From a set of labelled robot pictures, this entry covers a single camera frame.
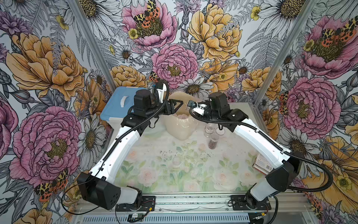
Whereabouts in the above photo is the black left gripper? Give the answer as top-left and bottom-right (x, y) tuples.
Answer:
(146, 99), (184, 119)

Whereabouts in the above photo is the clear jar with rose tea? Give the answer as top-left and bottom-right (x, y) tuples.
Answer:
(204, 123), (215, 137)

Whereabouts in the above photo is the white jar lid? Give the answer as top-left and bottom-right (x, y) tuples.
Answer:
(216, 128), (225, 136)

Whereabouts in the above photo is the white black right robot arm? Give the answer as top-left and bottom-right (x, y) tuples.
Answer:
(204, 92), (302, 209)

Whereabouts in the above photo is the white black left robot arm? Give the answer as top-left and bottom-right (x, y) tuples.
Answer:
(77, 89), (184, 210)

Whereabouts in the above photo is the bin with pink bag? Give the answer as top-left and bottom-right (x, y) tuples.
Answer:
(163, 91), (201, 141)

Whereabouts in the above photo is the blue lidded storage box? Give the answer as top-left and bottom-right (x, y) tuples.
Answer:
(100, 86), (146, 130)

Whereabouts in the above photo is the pink white paper packet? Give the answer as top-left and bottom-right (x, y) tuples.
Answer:
(253, 154), (273, 175)

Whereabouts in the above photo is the left black corrugated cable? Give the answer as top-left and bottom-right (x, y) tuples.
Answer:
(97, 80), (170, 171)

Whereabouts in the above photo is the black corrugated cable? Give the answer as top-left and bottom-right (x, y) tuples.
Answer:
(97, 80), (170, 171)
(189, 106), (334, 193)

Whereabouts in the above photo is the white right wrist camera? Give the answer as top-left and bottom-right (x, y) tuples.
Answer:
(187, 100), (209, 116)

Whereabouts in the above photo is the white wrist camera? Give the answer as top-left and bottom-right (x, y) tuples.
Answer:
(155, 83), (167, 104)
(187, 100), (209, 116)

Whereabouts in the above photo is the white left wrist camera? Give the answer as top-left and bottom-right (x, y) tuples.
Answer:
(155, 83), (167, 104)

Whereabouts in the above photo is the right black corrugated cable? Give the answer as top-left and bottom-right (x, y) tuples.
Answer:
(189, 106), (334, 193)

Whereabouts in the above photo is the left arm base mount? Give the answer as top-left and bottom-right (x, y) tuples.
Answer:
(116, 196), (156, 212)

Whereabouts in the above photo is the aluminium front rail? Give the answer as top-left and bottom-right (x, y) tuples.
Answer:
(70, 192), (319, 224)

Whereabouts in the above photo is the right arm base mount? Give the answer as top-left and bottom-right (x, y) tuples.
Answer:
(228, 195), (272, 211)

